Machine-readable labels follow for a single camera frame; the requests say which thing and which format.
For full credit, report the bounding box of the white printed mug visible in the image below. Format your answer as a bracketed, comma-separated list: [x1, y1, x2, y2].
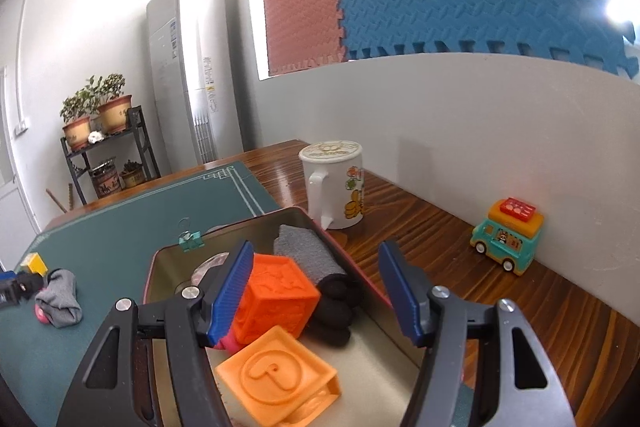
[298, 139, 366, 231]

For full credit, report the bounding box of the red tin container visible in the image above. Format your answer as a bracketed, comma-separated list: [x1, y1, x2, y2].
[142, 205, 474, 427]

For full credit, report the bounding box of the brown decorated ceramic pot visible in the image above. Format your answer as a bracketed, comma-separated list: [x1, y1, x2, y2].
[88, 161, 124, 200]

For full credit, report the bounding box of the grey sock dark cuff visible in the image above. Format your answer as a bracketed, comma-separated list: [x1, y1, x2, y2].
[35, 269, 84, 329]

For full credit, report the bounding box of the white standing air conditioner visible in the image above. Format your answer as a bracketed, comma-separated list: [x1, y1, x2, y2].
[145, 0, 245, 174]

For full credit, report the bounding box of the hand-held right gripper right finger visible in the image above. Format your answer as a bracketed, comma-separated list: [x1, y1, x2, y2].
[378, 240, 576, 427]

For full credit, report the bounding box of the black metal plant shelf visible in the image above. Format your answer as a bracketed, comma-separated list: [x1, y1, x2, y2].
[60, 105, 162, 206]

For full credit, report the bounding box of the teal and orange toy truck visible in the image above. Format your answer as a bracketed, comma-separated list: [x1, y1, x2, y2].
[469, 196, 545, 277]

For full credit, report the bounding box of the green table mat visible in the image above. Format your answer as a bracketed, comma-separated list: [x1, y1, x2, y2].
[0, 161, 284, 427]

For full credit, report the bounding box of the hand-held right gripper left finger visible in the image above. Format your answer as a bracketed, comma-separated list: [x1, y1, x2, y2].
[56, 240, 256, 427]

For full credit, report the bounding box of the small potted succulent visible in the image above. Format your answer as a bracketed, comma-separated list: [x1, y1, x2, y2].
[121, 160, 147, 189]

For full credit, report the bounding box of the light orange embossed cube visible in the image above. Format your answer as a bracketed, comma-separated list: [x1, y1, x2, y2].
[215, 325, 343, 427]

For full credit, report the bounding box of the wooden stick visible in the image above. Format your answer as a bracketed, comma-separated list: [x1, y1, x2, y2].
[45, 184, 76, 214]

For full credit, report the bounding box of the large pink knotted foam tube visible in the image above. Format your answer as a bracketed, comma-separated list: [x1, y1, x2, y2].
[212, 331, 244, 356]

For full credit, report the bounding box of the yellow printed box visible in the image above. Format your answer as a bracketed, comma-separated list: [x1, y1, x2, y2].
[20, 253, 49, 279]

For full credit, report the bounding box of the green binder clip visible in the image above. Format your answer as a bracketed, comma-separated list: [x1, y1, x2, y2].
[177, 218, 206, 254]

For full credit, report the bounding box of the grey striped sock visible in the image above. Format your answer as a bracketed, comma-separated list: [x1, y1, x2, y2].
[273, 224, 349, 284]

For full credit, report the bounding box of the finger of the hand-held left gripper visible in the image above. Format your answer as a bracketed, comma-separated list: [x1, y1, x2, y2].
[0, 270, 47, 310]

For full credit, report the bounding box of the deep orange embossed cube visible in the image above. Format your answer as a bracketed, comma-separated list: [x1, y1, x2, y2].
[232, 253, 321, 349]

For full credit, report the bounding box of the large potted plant tan pot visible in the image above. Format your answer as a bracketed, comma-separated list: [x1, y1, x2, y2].
[96, 73, 134, 136]

